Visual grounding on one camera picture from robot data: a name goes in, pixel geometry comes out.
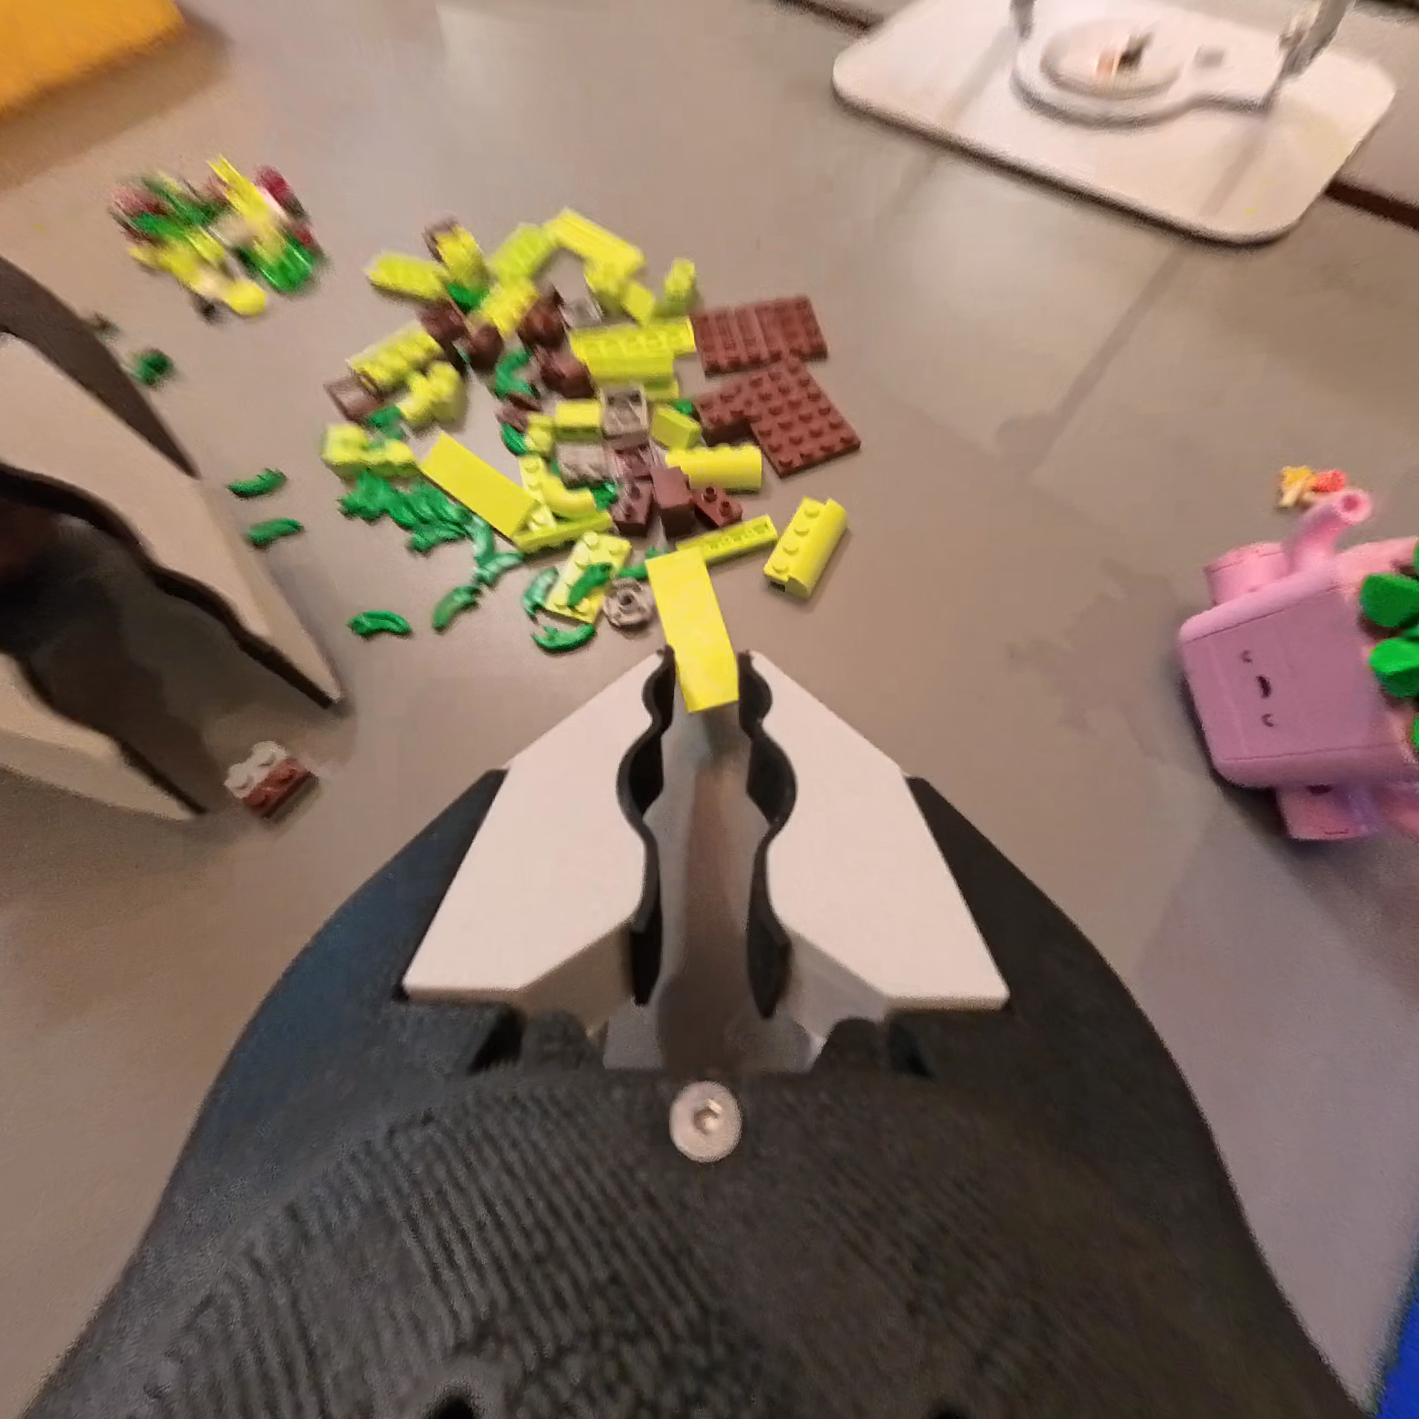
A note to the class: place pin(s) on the yellow storage bin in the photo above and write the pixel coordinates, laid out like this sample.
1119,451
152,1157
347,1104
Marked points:
78,38

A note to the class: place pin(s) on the small brown white toy brick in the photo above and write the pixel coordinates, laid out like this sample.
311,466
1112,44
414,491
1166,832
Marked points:
269,775

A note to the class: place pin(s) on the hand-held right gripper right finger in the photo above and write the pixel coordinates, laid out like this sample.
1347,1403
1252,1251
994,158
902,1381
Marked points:
875,875

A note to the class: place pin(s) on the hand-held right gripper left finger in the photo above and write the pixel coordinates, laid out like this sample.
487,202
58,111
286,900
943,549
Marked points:
532,875

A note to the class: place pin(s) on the small orange toy flower pieces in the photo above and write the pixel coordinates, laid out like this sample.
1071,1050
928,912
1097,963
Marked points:
1311,484

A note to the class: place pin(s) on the white stand base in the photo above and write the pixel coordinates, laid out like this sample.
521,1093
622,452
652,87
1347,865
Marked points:
1109,121

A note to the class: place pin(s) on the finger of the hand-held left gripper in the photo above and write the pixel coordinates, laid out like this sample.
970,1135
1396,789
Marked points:
134,464
66,741

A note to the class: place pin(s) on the heap of tiny mixed toy pieces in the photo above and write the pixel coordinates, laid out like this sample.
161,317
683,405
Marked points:
217,238

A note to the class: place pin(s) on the blue storage bin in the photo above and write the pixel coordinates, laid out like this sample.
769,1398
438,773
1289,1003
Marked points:
1402,1375

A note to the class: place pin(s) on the pile of toy bricks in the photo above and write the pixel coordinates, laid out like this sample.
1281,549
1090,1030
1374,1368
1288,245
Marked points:
776,410

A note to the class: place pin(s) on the pink lego animal model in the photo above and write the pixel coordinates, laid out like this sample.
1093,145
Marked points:
1274,687

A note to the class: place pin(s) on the lime smooth toy tile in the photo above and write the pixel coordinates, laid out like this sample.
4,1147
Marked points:
693,620

